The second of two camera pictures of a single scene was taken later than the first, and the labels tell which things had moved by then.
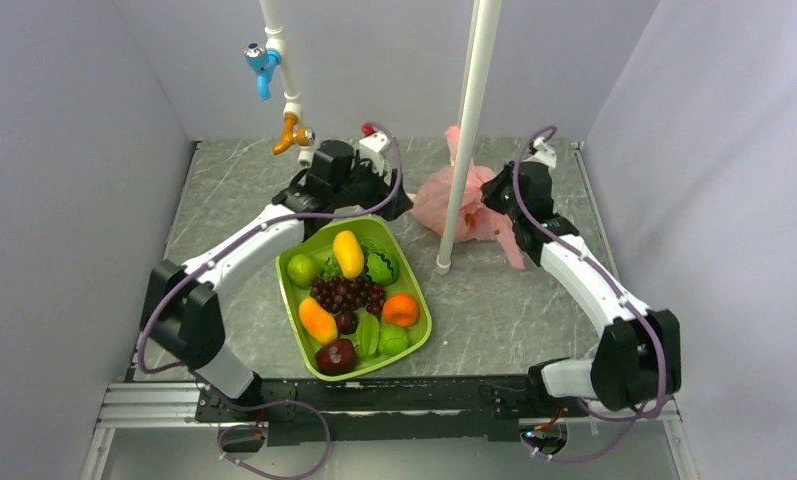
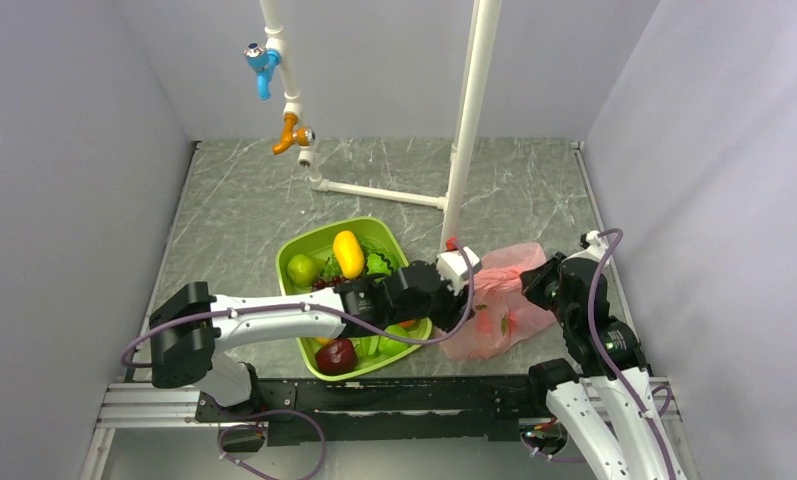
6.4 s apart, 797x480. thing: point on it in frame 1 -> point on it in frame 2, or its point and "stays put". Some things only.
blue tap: x=263 y=62 stays put
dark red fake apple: x=336 y=358 stays put
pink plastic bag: x=480 y=220 -> x=504 y=316
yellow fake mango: x=349 y=253 stays put
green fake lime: x=392 y=339 stays put
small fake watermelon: x=381 y=269 stays put
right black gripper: x=491 y=189 -> x=532 y=279
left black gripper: x=380 y=188 -> x=453 y=312
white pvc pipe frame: x=481 y=56 stays put
